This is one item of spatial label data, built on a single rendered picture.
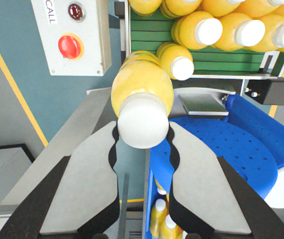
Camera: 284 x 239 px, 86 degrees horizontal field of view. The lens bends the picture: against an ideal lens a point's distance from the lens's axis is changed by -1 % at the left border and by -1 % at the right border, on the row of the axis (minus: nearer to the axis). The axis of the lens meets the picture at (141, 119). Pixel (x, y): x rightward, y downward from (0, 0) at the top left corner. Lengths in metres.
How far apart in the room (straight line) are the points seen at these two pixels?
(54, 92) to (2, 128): 0.82
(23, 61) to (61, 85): 0.35
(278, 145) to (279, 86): 0.29
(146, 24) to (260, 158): 0.43
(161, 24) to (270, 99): 0.36
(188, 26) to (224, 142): 0.28
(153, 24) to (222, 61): 0.23
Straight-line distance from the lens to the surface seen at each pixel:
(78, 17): 0.30
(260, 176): 0.38
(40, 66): 1.67
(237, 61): 0.58
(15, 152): 2.13
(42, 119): 1.92
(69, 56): 0.31
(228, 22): 0.37
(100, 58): 0.30
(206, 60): 0.53
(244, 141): 0.47
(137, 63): 0.17
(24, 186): 0.74
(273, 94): 0.55
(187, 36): 0.34
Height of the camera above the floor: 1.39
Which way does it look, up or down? 60 degrees down
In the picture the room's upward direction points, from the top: 180 degrees clockwise
